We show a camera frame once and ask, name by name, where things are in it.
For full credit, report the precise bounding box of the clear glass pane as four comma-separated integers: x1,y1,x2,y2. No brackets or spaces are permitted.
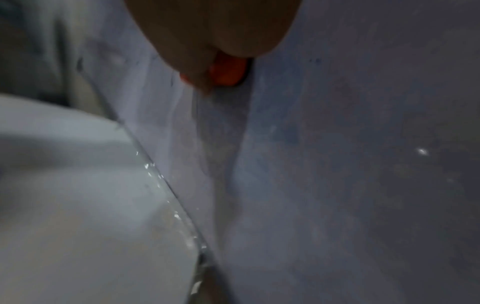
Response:
76,0,480,304

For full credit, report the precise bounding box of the person's right hand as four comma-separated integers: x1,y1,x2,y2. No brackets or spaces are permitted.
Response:
125,0,302,97

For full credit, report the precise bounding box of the orange handled tool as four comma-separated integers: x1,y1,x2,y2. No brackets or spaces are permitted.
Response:
180,51,253,89

